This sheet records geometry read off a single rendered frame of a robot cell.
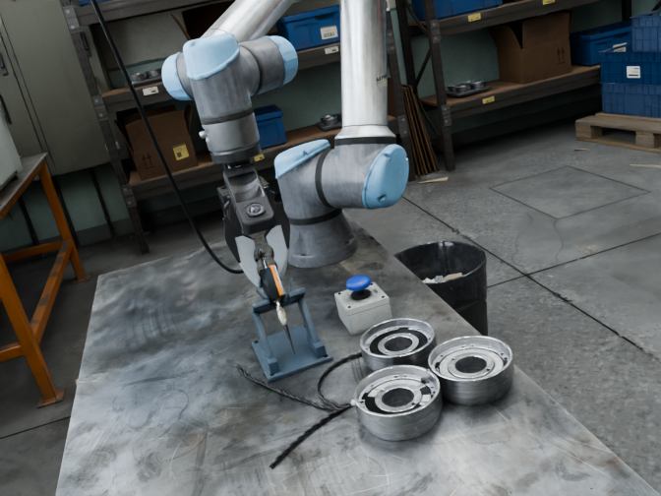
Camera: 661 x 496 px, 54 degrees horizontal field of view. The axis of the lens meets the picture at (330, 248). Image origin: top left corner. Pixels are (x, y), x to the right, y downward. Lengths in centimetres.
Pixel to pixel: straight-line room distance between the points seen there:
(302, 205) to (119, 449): 59
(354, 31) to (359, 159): 23
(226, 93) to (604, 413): 158
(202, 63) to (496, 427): 58
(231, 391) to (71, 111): 367
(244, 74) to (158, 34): 379
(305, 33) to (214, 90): 343
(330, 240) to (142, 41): 355
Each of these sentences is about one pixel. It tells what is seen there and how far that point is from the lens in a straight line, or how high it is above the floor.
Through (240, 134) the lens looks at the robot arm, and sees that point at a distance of 91.
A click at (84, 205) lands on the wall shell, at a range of 486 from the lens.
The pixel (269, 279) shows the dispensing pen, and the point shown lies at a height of 92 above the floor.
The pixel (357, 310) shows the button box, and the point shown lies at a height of 84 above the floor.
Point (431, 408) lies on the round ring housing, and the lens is 78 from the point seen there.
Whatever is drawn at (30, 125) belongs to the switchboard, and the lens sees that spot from 455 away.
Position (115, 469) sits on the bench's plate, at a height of 80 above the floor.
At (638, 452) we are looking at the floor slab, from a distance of 202.
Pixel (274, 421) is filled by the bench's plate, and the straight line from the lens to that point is 87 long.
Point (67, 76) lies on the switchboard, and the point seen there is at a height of 114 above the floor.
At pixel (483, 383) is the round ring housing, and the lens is 81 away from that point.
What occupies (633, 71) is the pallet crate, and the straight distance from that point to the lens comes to 485.
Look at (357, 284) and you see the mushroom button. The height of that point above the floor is 87.
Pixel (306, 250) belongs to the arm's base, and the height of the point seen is 83.
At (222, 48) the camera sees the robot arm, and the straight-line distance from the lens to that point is 90.
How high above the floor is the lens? 129
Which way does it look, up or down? 21 degrees down
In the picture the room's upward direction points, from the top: 12 degrees counter-clockwise
